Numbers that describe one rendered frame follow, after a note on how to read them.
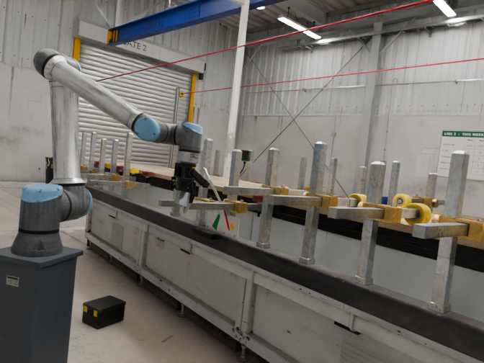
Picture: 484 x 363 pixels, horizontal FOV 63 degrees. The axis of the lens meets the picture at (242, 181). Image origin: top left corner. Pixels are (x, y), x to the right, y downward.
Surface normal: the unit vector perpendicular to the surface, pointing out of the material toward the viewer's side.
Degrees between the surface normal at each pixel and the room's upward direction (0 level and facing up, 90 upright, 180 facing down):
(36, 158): 90
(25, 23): 90
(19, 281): 90
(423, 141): 90
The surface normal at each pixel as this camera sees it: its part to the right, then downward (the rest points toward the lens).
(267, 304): -0.77, -0.04
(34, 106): 0.70, 0.11
